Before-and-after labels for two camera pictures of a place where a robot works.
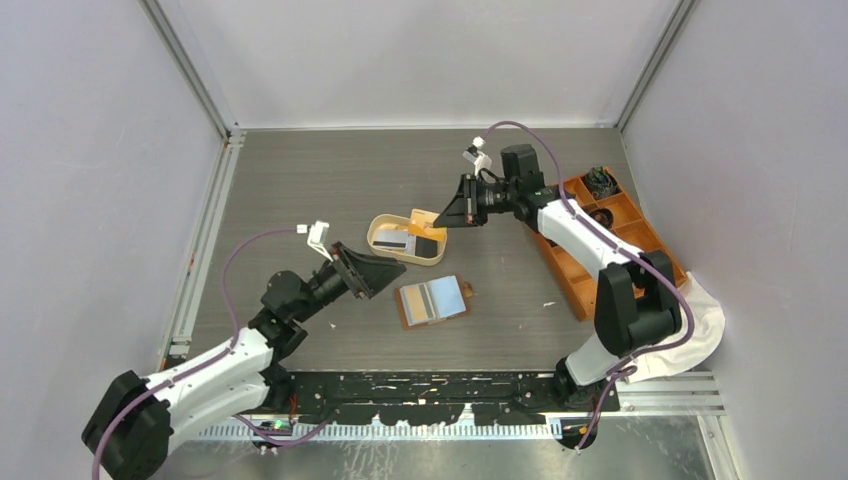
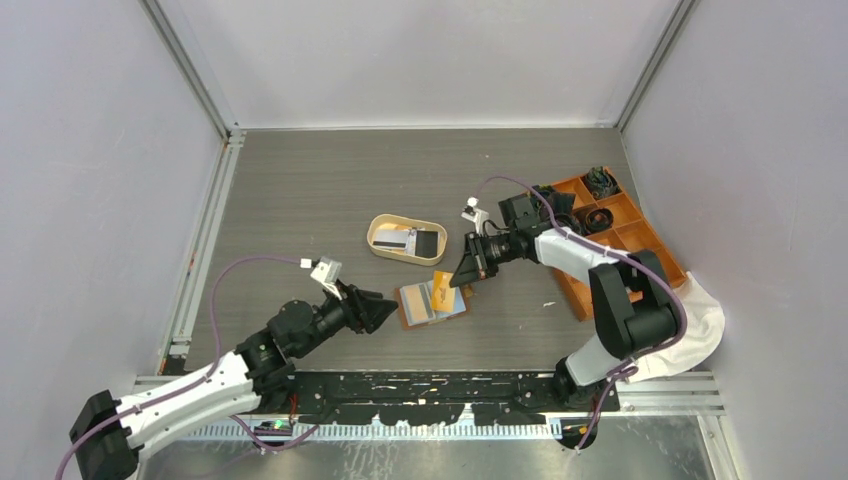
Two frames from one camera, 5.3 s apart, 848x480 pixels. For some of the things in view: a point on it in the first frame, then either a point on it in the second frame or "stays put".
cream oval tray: x=415 y=241 stays put
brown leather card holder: x=434 y=301 stays put
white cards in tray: x=396 y=239 stays put
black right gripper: x=464 y=209 to x=474 y=265
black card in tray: x=425 y=247 stays put
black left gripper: x=370 y=274 to x=364 y=309
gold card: x=422 y=225 to x=443 y=294
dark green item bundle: x=601 y=183 stays put
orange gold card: x=417 y=303 stays put
